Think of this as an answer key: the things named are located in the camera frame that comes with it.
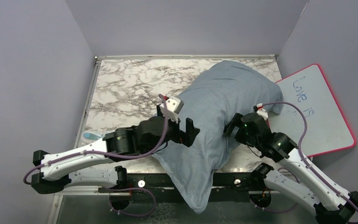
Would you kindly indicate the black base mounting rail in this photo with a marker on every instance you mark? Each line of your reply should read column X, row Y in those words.
column 227, row 187

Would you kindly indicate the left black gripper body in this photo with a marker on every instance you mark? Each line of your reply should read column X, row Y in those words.
column 173, row 132

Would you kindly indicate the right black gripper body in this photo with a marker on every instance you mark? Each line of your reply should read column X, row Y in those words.
column 242, row 136

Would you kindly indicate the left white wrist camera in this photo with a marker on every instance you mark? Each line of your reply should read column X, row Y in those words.
column 171, row 108

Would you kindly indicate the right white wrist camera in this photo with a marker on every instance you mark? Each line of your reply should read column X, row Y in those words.
column 259, row 109

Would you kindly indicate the blue packaged toothbrush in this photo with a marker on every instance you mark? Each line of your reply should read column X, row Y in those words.
column 89, row 136

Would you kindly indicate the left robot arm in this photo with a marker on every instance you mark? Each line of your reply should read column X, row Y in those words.
column 74, row 167

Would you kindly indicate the pink framed whiteboard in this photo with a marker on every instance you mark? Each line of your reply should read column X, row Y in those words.
column 327, row 128

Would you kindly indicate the patchwork and blue pillowcase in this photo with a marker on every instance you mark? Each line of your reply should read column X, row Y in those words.
column 211, row 101

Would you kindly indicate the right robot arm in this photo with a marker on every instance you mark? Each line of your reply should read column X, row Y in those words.
column 330, row 203

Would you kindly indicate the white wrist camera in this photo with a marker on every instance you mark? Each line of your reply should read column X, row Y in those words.
column 259, row 109
column 171, row 108

